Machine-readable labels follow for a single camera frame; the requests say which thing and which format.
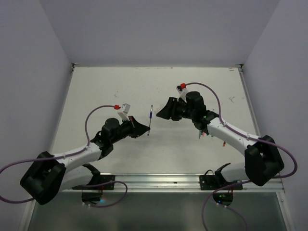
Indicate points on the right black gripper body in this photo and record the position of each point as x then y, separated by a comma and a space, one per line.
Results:
180, 109

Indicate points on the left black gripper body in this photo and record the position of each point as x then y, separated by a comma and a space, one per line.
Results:
127, 128

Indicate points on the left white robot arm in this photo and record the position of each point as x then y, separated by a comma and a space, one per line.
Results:
50, 174

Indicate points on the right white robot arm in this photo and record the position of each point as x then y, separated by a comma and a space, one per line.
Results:
262, 160

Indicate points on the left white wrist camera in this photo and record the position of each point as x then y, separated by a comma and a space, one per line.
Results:
123, 111

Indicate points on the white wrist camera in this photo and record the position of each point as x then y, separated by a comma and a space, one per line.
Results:
183, 91
123, 111

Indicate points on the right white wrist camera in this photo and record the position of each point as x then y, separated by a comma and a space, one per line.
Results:
183, 91

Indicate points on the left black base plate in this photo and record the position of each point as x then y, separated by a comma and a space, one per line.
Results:
107, 183

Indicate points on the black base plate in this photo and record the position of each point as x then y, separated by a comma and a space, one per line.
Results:
211, 182
107, 183

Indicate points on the aluminium front rail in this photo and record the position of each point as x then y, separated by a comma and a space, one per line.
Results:
161, 183

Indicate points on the aluminium rail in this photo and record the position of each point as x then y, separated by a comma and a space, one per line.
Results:
248, 98
161, 183

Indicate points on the aluminium right side rail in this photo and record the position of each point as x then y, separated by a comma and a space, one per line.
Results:
248, 98

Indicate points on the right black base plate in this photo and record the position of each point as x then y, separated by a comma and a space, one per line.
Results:
211, 182

